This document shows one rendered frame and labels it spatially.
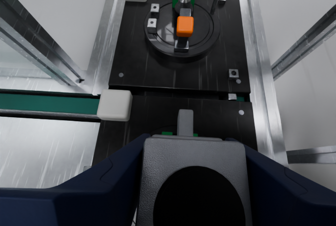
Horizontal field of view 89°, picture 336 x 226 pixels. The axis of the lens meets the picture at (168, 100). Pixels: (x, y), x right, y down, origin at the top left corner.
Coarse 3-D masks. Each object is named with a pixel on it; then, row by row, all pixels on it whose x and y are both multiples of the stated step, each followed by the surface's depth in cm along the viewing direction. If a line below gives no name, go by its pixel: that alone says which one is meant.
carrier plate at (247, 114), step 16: (144, 96) 28; (144, 112) 27; (160, 112) 27; (176, 112) 27; (208, 112) 27; (224, 112) 27; (240, 112) 27; (112, 128) 26; (128, 128) 26; (144, 128) 26; (208, 128) 26; (224, 128) 26; (240, 128) 26; (96, 144) 25; (112, 144) 25; (256, 144) 25; (96, 160) 24
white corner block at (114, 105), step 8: (104, 96) 26; (112, 96) 26; (120, 96) 26; (128, 96) 26; (104, 104) 25; (112, 104) 25; (120, 104) 25; (128, 104) 26; (104, 112) 25; (112, 112) 25; (120, 112) 25; (128, 112) 26; (112, 120) 26; (120, 120) 26
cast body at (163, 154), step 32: (192, 128) 11; (160, 160) 7; (192, 160) 7; (224, 160) 7; (160, 192) 6; (192, 192) 6; (224, 192) 6; (160, 224) 5; (192, 224) 5; (224, 224) 5
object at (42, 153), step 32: (0, 96) 30; (32, 96) 30; (64, 96) 32; (0, 128) 31; (32, 128) 31; (64, 128) 31; (96, 128) 31; (0, 160) 29; (32, 160) 29; (64, 160) 29
